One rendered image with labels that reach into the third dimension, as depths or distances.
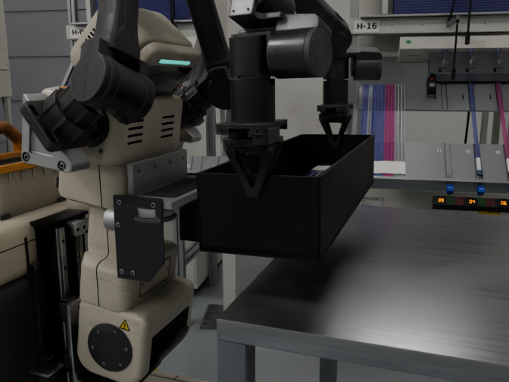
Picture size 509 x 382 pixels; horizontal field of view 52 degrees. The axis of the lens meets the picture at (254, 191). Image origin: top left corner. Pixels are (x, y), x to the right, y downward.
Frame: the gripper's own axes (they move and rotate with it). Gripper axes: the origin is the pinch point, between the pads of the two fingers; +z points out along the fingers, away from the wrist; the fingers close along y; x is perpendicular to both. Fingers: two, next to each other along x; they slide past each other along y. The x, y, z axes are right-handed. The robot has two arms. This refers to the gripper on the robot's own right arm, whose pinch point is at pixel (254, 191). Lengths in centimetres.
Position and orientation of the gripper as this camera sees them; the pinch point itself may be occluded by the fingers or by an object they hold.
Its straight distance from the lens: 68.8
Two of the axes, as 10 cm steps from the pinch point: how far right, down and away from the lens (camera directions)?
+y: 3.3, -1.8, 9.3
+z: 0.2, 9.8, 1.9
